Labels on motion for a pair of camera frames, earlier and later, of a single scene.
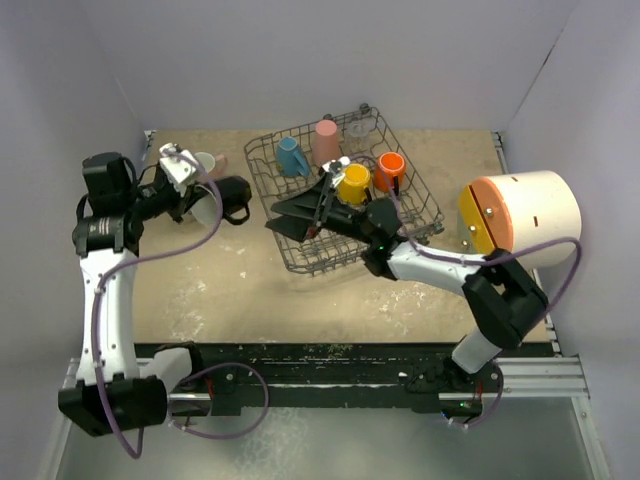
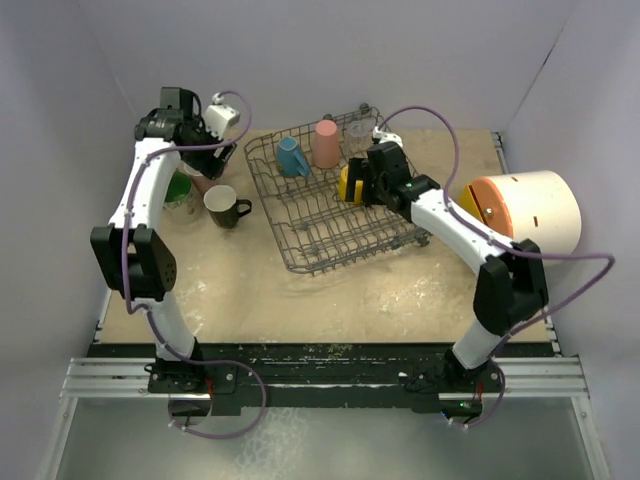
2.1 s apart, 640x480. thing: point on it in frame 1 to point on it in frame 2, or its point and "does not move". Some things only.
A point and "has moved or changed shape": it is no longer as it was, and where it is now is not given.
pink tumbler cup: x=326 y=144 does not move
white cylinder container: x=543 y=207 does not move
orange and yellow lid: x=485 y=216 does not move
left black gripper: x=180 y=204 to x=211 y=166
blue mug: x=290 y=159 does not move
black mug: x=236 y=194 has moved or changed shape
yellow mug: x=352 y=187 does not move
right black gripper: x=314 y=204 to x=360 y=169
